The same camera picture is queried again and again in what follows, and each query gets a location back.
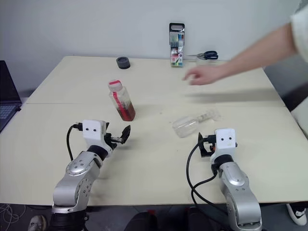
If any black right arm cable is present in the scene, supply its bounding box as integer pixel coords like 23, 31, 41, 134
186, 141, 229, 214

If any grey worn shoe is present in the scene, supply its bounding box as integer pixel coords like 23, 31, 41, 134
28, 215, 48, 231

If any white shirt sleeve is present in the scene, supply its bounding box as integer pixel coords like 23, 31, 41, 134
289, 0, 308, 59

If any dark laptop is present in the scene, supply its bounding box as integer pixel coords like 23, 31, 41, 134
0, 60, 23, 133

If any white sneaker with black logo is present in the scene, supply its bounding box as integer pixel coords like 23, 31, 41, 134
285, 203, 308, 226

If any white floor cable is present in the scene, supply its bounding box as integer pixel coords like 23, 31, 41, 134
0, 204, 27, 227

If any marker pen pack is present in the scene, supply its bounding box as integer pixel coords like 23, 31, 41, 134
168, 23, 186, 68

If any person bare hand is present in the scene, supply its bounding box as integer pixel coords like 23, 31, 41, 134
181, 64, 222, 86

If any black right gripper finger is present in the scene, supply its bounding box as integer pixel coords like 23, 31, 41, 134
197, 131, 210, 159

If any clear plastic bottle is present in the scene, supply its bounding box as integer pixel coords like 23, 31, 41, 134
172, 108, 223, 139

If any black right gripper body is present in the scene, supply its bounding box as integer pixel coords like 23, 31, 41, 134
203, 134, 217, 155

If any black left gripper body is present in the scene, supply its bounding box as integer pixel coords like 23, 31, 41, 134
103, 131, 123, 151

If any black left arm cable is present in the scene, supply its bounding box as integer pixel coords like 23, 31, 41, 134
66, 122, 84, 161

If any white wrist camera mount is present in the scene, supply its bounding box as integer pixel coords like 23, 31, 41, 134
213, 128, 238, 157
81, 119, 108, 146

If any black round puck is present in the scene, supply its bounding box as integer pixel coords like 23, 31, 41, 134
115, 56, 132, 70

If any clear bottle with red label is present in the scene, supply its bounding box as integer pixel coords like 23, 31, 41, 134
107, 79, 136, 122

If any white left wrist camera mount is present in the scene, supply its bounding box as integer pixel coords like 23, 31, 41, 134
81, 119, 108, 146

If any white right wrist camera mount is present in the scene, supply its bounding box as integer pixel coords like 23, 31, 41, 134
213, 128, 238, 157

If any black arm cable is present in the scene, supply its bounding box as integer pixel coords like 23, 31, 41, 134
186, 141, 229, 214
66, 122, 84, 161

